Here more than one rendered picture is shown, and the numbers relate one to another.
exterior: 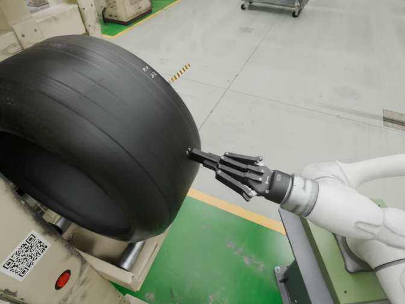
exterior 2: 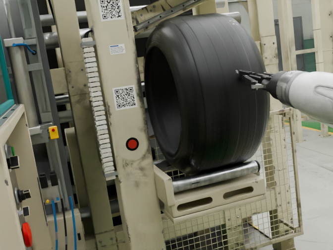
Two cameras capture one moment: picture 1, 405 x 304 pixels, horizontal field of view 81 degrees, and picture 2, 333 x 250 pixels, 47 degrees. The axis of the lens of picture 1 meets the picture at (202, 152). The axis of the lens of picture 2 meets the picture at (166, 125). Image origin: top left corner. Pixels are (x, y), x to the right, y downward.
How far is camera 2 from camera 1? 99 cm
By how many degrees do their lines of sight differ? 58
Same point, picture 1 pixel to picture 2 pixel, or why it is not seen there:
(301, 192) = (287, 74)
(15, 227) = (128, 74)
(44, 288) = (121, 133)
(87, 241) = not seen: hidden behind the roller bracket
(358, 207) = (324, 76)
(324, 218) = (295, 90)
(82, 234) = not seen: hidden behind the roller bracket
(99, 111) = (186, 26)
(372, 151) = not seen: outside the picture
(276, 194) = (272, 82)
